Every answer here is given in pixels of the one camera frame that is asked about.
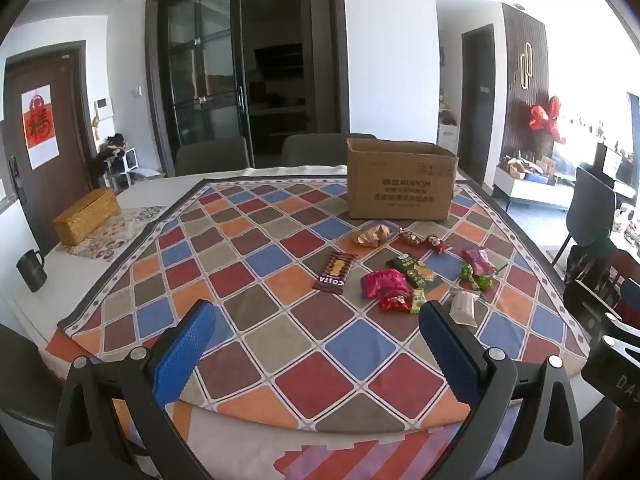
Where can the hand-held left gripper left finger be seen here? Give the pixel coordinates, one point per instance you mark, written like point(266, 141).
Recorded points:
point(182, 350)

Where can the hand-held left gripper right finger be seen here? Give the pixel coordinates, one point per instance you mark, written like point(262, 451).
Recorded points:
point(447, 352)

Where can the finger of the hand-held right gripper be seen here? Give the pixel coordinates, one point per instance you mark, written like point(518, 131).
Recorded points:
point(592, 305)
point(632, 297)

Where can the brown biscuit packet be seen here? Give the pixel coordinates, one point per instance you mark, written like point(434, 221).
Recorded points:
point(334, 274)

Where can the brown cardboard box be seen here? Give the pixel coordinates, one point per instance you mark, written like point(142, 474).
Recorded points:
point(400, 190)

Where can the dark green cloth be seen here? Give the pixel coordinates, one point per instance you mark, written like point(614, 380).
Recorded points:
point(595, 260)

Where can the white snack packet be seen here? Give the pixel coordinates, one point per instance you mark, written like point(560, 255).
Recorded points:
point(464, 307)

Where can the small yellow-green packet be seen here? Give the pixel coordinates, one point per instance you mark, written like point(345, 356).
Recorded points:
point(417, 301)

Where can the red candy packet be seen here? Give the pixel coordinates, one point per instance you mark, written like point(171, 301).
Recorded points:
point(396, 301)

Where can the green wrapped candy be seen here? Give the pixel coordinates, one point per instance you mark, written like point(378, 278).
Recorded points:
point(466, 273)
point(482, 282)

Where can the dark green snack packet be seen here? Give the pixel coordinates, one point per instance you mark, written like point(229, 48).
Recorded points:
point(410, 271)

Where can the dark office chair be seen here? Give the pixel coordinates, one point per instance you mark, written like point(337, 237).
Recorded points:
point(590, 210)

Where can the magenta snack packet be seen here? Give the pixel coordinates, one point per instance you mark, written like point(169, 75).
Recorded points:
point(382, 282)

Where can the pink striped snack packet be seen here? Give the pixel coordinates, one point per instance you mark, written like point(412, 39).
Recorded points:
point(476, 260)

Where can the checkered colourful tablecloth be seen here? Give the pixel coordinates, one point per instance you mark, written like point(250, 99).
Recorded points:
point(280, 310)

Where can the small red snack packet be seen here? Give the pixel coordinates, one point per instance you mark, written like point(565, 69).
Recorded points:
point(438, 244)

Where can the red and gold candy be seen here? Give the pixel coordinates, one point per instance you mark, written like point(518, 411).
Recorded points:
point(411, 237)

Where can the white low cabinet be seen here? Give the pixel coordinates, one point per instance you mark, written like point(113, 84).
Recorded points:
point(530, 187)

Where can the crumpled tan snack wrapper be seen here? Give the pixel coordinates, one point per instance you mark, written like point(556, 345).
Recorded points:
point(374, 236)

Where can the patterned placemat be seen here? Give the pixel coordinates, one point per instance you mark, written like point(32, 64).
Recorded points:
point(120, 225)

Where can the woven tan tissue box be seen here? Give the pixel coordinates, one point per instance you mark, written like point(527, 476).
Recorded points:
point(85, 215)

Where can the black mug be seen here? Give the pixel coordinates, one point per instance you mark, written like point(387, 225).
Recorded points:
point(31, 272)

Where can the red bow decoration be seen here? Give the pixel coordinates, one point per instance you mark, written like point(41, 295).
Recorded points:
point(545, 117)

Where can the grey dining chair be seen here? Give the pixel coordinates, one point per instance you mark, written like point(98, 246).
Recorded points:
point(315, 150)
point(212, 156)

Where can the white rack with plush toys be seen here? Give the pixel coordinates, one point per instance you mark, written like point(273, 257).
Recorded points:
point(117, 160)

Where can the brown entrance door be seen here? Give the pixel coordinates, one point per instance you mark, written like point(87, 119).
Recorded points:
point(45, 185)

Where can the black door lock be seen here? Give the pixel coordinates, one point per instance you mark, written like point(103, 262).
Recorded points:
point(13, 177)

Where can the white intercom panel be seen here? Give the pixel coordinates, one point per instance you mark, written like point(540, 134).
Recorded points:
point(103, 108)

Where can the red and white door poster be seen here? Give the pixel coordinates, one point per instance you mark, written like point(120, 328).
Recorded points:
point(40, 127)

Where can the dark glass sliding door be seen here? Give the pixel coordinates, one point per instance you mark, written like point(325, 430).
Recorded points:
point(210, 70)

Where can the gold wall ornament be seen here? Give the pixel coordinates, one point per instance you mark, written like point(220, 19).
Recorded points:
point(525, 67)

